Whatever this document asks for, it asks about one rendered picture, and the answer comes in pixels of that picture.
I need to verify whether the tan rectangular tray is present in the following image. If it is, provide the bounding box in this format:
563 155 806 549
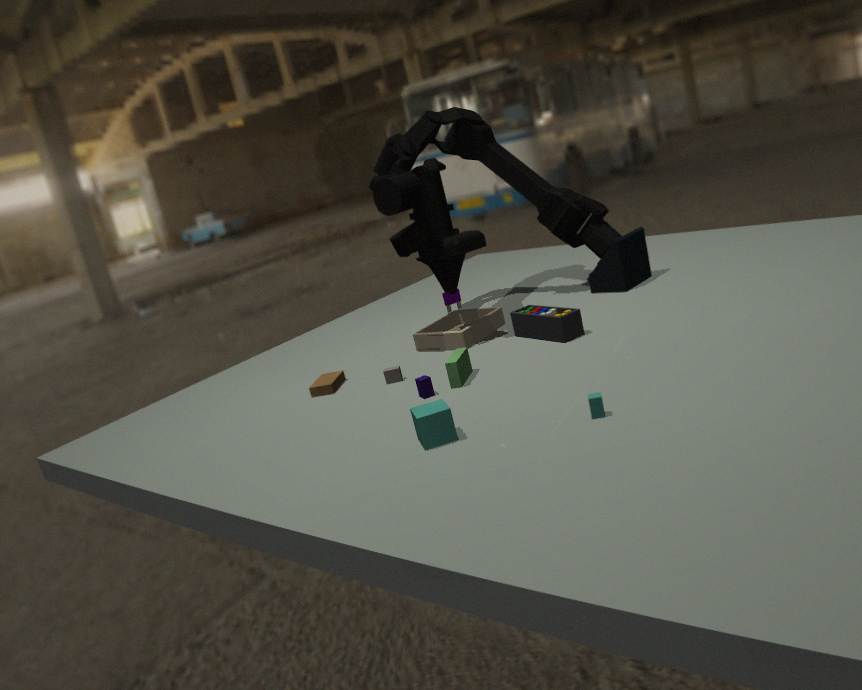
413 307 505 352

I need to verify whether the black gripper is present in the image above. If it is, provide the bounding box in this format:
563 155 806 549
409 199 487 294

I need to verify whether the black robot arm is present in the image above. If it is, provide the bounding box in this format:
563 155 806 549
369 107 622 260

